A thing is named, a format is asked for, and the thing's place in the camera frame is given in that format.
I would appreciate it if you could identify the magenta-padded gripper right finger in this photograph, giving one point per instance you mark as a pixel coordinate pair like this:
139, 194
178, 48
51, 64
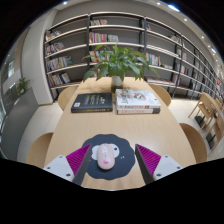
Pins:
166, 166

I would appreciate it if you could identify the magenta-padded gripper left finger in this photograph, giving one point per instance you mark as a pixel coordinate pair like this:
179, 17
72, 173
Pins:
58, 166

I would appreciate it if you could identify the pink white computer mouse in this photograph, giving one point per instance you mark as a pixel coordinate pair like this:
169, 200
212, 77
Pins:
106, 156

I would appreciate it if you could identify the dark cloud-shaped mouse pad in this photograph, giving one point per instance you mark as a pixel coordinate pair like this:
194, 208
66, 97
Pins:
125, 166

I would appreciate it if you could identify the white book with dark spine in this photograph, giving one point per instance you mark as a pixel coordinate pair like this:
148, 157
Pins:
138, 111

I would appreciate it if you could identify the black hardcover book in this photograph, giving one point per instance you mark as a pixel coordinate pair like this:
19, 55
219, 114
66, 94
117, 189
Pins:
91, 102

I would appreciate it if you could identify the white illustrated book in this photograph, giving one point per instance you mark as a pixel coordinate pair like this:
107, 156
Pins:
136, 98

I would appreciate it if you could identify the small green floor plant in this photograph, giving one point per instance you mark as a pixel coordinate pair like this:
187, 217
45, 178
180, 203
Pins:
22, 86

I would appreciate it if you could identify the green potted plant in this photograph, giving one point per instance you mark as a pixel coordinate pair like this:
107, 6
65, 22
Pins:
118, 63

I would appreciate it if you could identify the grey bookshelf unit with books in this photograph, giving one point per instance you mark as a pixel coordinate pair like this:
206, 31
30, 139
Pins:
116, 26

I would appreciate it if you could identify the group of ceiling lights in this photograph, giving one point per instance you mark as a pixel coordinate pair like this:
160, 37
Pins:
173, 7

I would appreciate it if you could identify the group of wooden frame chairs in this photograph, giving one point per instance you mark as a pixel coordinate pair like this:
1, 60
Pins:
203, 105

